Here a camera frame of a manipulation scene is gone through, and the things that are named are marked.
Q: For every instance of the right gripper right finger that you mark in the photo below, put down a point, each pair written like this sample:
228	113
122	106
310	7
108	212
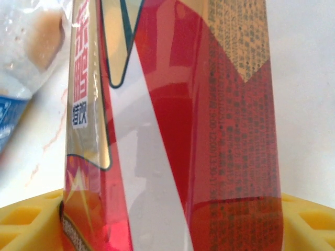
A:
308	227

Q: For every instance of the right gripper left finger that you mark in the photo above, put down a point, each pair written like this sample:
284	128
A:
26	227

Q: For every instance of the red label tea bottle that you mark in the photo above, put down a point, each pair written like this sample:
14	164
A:
170	117

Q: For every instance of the blue yellow label bottle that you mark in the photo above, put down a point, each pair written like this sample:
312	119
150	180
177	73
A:
26	39

